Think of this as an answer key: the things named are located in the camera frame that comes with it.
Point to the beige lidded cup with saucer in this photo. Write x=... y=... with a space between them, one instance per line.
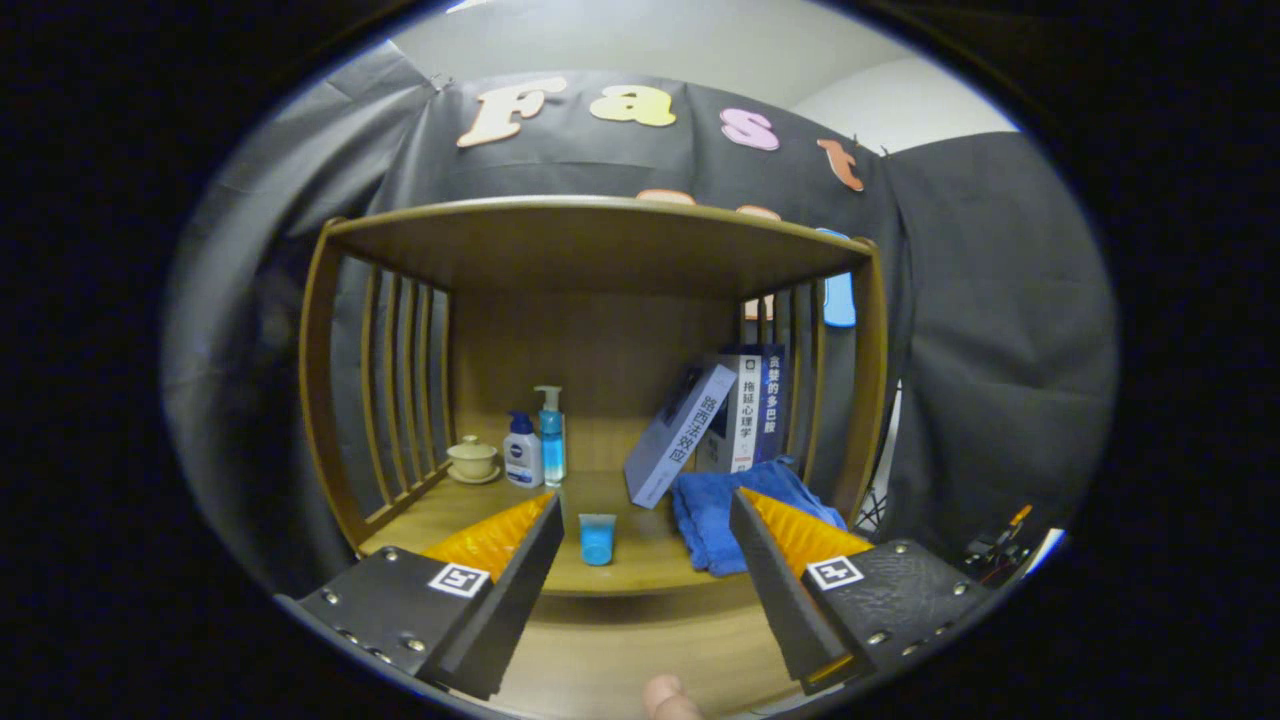
x=472 y=460

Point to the black device with orange tip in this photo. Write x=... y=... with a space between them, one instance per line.
x=990 y=555

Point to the black backdrop cloth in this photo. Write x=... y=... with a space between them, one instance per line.
x=980 y=350

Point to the grey leaning book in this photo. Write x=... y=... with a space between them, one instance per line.
x=680 y=435

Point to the wooden cabinet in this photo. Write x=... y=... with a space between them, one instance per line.
x=600 y=250

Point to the black tripod stand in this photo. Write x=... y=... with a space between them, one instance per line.
x=880 y=510

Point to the wooden countertop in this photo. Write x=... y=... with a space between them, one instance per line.
x=640 y=560

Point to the white lotion bottle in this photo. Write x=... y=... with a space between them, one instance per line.
x=523 y=460

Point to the white spine book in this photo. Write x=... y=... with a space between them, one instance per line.
x=745 y=410

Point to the blue pump bottle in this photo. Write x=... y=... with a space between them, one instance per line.
x=552 y=445

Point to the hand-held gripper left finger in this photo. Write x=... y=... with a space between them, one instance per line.
x=510 y=600

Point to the dark blue spine book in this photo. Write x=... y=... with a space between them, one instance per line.
x=771 y=400

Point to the blue folded towel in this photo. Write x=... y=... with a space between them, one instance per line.
x=705 y=520

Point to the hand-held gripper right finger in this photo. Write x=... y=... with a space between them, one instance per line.
x=775 y=590

